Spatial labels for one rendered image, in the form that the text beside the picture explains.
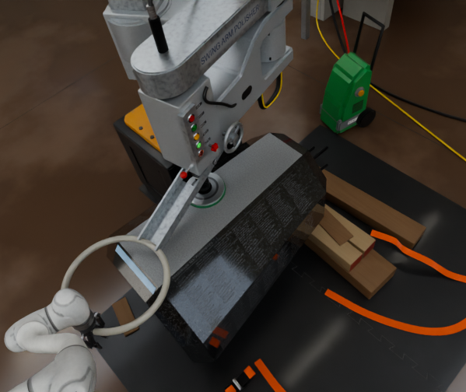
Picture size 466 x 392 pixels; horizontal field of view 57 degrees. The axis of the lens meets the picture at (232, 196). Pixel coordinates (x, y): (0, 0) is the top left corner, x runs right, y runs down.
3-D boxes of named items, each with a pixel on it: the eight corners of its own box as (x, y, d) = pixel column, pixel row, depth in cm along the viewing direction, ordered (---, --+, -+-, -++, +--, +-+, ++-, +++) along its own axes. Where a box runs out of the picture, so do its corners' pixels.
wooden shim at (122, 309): (112, 305, 286) (111, 304, 285) (125, 297, 288) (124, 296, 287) (125, 337, 273) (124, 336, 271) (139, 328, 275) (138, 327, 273)
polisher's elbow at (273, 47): (244, 62, 215) (240, 28, 199) (253, 39, 226) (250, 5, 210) (282, 64, 211) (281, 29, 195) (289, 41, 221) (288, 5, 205)
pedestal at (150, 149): (138, 189, 343) (105, 124, 284) (199, 141, 365) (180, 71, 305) (191, 236, 311) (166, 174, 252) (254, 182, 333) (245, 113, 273)
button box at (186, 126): (202, 150, 187) (190, 101, 164) (208, 152, 185) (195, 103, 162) (191, 162, 183) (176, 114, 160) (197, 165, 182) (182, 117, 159)
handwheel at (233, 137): (229, 131, 206) (225, 109, 194) (247, 139, 202) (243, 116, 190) (211, 152, 199) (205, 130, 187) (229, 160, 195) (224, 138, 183)
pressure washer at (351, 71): (348, 99, 373) (360, 6, 303) (374, 122, 354) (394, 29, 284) (314, 116, 366) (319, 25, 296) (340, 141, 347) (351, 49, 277)
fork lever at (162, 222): (209, 122, 219) (206, 117, 214) (240, 135, 211) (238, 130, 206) (135, 238, 207) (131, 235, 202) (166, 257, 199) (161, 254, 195)
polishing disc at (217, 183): (197, 168, 232) (197, 166, 231) (232, 180, 225) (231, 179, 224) (176, 197, 223) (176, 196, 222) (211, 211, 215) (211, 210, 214)
